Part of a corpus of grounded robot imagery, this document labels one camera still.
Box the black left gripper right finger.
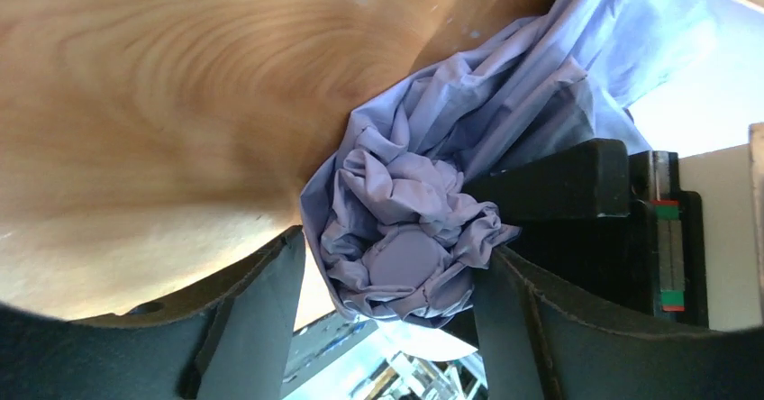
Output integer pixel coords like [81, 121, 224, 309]
[473, 247, 763, 399]

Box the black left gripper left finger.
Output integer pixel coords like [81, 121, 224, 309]
[1, 226, 305, 399]

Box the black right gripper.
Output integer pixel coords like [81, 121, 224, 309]
[464, 139, 709, 327]

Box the lavender folding umbrella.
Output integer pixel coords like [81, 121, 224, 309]
[298, 0, 764, 330]

